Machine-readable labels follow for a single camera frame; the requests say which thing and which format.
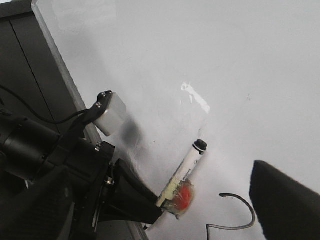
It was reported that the white black whiteboard marker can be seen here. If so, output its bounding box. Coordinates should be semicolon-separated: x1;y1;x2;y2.
155;139;208;211

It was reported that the dark grey cabinet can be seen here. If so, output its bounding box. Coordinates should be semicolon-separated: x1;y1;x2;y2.
0;0;77;121

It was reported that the black camera cable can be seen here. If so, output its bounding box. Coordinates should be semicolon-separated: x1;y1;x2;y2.
0;85;96;141

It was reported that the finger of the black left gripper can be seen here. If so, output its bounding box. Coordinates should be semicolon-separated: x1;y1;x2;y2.
104;159;163;224

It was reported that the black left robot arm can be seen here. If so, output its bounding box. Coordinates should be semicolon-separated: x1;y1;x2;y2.
0;116;162;240

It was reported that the red magnet taped to marker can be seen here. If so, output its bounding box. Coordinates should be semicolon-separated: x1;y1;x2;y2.
163;179;194;220

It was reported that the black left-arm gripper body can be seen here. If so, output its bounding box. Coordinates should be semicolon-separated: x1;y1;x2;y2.
0;141;116;240

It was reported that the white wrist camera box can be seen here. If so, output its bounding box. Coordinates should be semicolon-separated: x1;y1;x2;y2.
93;91;127;137

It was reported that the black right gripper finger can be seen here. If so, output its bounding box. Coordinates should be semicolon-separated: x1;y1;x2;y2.
249;160;320;240

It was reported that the white whiteboard with aluminium frame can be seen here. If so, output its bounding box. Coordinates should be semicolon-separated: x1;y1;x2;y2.
32;0;320;240

